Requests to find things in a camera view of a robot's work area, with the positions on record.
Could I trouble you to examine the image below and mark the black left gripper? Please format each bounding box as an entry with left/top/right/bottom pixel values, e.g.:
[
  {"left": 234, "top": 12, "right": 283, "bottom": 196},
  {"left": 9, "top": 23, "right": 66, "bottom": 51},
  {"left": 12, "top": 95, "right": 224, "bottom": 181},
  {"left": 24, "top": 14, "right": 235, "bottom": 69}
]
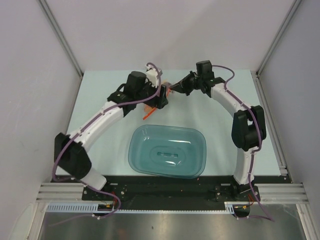
[{"left": 135, "top": 78, "right": 168, "bottom": 110}]

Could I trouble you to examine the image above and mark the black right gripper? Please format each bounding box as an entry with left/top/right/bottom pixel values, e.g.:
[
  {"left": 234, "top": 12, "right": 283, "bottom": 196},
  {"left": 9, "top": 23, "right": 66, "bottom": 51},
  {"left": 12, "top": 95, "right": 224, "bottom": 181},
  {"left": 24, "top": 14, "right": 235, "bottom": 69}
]
[{"left": 170, "top": 71, "right": 204, "bottom": 96}]

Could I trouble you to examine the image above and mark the clear zip bag orange seal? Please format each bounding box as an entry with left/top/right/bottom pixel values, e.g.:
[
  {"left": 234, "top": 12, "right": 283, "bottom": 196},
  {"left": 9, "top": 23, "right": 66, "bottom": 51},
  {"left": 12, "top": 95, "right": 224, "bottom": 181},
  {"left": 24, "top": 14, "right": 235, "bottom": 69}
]
[{"left": 142, "top": 79, "right": 172, "bottom": 120}]

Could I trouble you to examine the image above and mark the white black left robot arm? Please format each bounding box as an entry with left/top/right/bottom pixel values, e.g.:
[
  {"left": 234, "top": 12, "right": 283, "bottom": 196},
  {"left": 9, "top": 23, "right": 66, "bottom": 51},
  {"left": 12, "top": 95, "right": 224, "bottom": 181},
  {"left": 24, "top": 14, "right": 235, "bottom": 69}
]
[{"left": 52, "top": 65, "right": 168, "bottom": 200}]

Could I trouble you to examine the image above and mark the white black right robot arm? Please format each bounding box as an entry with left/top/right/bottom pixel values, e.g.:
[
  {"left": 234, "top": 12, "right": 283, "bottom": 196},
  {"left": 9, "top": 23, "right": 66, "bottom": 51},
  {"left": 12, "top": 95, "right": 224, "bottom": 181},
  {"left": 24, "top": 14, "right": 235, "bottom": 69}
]
[{"left": 170, "top": 60, "right": 267, "bottom": 201}]

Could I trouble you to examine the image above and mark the teal transparent plastic tub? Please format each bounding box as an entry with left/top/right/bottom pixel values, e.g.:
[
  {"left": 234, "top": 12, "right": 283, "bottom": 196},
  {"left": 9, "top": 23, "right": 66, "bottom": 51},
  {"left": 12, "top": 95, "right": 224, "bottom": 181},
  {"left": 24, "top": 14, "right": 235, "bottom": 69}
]
[{"left": 128, "top": 124, "right": 207, "bottom": 179}]

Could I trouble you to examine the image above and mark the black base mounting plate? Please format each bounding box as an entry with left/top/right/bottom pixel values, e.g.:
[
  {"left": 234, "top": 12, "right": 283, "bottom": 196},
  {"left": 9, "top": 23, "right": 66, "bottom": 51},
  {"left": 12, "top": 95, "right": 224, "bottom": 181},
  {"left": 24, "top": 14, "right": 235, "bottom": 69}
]
[{"left": 50, "top": 175, "right": 292, "bottom": 211}]

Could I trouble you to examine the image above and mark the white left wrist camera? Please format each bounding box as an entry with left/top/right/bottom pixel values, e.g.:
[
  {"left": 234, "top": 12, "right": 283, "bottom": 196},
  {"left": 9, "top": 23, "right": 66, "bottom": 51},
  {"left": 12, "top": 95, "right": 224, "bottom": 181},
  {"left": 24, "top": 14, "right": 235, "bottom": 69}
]
[{"left": 145, "top": 64, "right": 163, "bottom": 88}]

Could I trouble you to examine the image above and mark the aluminium front rail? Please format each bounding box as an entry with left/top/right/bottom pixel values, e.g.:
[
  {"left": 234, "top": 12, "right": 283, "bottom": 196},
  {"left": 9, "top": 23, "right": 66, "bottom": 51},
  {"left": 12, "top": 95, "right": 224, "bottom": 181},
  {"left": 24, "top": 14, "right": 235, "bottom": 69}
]
[{"left": 36, "top": 183, "right": 309, "bottom": 204}]

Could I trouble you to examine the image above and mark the aluminium corner rail right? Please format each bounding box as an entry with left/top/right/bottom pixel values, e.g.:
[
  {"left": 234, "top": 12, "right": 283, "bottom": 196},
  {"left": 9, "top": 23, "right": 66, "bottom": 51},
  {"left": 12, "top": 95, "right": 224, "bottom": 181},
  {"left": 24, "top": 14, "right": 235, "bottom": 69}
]
[{"left": 255, "top": 0, "right": 304, "bottom": 77}]

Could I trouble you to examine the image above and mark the aluminium corner rail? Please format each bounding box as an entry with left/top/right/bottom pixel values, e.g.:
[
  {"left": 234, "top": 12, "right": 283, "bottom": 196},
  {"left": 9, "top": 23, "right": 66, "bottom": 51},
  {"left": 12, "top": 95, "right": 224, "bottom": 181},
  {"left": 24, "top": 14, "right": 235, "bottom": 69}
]
[
  {"left": 255, "top": 0, "right": 304, "bottom": 77},
  {"left": 36, "top": 0, "right": 84, "bottom": 79}
]

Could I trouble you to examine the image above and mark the aluminium corner rail left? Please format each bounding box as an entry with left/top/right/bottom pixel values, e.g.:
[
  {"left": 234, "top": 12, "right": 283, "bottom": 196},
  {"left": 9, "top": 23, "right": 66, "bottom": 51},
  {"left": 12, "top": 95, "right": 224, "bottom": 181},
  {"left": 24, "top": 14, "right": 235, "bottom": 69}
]
[{"left": 36, "top": 0, "right": 84, "bottom": 79}]

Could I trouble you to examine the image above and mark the white slotted cable duct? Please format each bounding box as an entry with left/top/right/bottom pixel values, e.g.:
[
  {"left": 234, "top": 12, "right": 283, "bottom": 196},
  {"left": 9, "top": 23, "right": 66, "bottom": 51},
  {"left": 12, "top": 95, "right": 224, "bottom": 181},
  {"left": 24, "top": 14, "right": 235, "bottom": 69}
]
[{"left": 46, "top": 201, "right": 237, "bottom": 215}]

